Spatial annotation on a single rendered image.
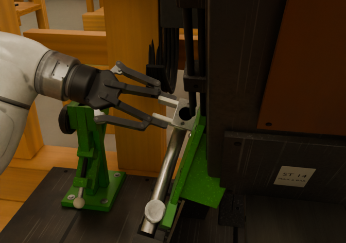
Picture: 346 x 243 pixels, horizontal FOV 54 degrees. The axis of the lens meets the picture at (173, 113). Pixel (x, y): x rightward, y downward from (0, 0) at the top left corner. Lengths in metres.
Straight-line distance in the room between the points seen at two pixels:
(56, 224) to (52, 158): 0.32
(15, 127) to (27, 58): 0.13
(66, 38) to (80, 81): 0.42
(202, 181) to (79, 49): 0.61
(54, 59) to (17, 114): 0.12
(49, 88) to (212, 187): 0.35
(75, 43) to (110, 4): 0.22
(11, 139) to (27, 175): 0.45
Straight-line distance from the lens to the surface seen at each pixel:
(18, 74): 0.68
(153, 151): 1.01
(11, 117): 0.69
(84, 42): 1.03
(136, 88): 0.66
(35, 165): 1.17
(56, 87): 0.66
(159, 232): 0.73
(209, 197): 0.61
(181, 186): 0.58
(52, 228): 0.91
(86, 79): 0.65
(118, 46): 0.90
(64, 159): 1.17
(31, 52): 0.69
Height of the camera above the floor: 1.52
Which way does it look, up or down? 27 degrees down
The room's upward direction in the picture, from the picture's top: straight up
